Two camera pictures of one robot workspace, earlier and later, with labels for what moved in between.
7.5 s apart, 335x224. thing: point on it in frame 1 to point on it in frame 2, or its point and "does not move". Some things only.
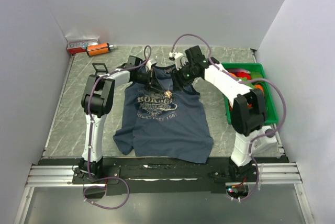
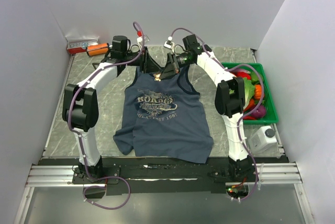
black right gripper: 177,76 to 171,67
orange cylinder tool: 98,48 does not move
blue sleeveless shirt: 167,122 does not move
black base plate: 158,176 does not move
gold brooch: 168,93 to 157,77
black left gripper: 152,82 to 150,66
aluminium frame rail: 56,175 does not move
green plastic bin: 270,115 does not move
